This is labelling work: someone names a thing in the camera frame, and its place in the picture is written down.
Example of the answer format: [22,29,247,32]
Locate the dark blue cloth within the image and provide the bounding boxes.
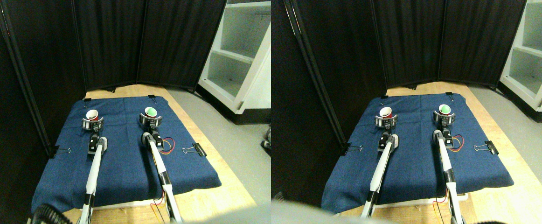
[31,95,222,221]
[321,93,515,214]

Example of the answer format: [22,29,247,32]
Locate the black curtain stand pole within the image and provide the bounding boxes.
[286,0,351,157]
[0,0,59,158]

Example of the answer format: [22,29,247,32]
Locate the small black device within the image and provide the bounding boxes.
[261,125,271,150]

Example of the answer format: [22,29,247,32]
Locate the black ribbed hose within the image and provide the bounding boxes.
[31,204,69,224]

